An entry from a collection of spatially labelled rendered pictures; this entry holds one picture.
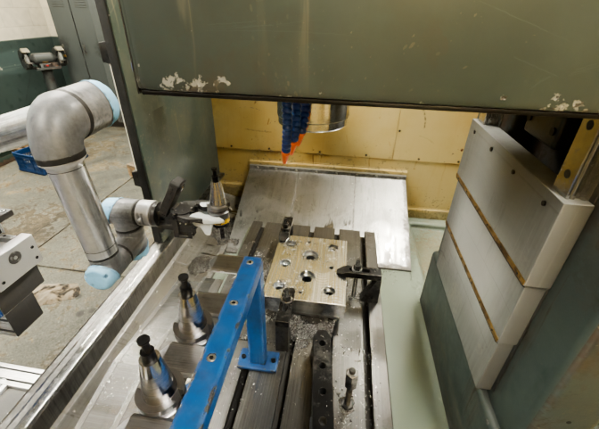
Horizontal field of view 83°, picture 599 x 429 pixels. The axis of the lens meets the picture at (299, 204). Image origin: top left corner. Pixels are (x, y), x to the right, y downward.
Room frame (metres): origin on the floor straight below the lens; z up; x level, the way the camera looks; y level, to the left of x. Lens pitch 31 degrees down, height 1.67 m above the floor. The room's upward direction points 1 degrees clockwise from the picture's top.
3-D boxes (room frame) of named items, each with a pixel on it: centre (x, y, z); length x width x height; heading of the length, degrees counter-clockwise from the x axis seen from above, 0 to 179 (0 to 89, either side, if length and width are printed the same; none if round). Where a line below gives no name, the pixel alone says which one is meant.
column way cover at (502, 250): (0.69, -0.47, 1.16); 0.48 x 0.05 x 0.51; 173
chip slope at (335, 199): (1.41, -0.10, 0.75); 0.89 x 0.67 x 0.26; 83
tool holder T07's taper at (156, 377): (0.26, 0.18, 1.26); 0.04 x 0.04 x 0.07
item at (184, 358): (0.32, 0.18, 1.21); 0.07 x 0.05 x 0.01; 83
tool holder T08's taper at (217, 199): (0.78, 0.22, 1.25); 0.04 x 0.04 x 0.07
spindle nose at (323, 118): (0.75, -0.03, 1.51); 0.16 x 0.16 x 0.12
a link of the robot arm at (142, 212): (0.80, 0.43, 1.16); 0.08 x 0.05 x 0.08; 173
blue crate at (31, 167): (3.66, 2.92, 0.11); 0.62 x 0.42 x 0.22; 162
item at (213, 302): (0.43, 0.16, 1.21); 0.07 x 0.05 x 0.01; 83
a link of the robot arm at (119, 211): (0.81, 0.50, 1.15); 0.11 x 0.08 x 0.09; 83
